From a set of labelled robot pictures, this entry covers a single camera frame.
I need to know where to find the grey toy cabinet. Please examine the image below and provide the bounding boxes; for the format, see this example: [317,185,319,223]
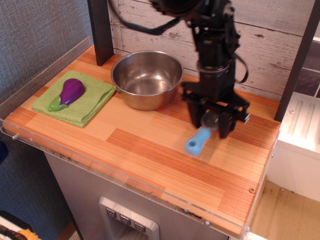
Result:
[45,153,229,240]

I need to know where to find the dark vertical post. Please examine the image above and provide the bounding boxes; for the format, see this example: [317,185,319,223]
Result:
[87,0,114,66]
[274,0,320,122]

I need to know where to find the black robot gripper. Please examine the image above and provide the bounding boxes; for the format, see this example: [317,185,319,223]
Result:
[181,62,250,139]

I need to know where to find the white toy sink unit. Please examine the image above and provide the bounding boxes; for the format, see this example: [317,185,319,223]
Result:
[265,37,320,202]

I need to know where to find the clear acrylic table guard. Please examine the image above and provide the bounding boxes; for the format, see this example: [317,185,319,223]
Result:
[3,114,280,239]

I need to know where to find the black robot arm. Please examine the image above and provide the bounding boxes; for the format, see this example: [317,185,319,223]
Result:
[151,0,250,139]

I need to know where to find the purple toy eggplant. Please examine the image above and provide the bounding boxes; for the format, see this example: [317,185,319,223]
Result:
[48,78,86,112]

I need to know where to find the silver toy dispenser panel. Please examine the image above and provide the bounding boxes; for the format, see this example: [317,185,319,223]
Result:
[99,196,160,240]

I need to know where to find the stainless steel bowl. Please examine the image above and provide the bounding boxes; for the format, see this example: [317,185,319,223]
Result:
[111,50,184,111]

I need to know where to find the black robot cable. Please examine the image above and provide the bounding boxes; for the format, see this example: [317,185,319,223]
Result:
[107,0,186,36]

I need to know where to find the green folded cloth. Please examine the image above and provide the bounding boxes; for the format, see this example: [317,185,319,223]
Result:
[31,70,116,128]

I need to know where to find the blue handled grey spoon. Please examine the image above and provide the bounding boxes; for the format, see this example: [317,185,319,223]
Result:
[184,111,219,156]

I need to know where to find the orange object bottom left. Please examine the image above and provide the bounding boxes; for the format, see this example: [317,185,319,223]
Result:
[18,229,39,240]

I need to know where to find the dark right vertical post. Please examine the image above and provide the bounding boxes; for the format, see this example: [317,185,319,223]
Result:
[274,0,320,122]

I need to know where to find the dark left vertical post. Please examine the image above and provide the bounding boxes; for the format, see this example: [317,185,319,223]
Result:
[87,0,114,66]

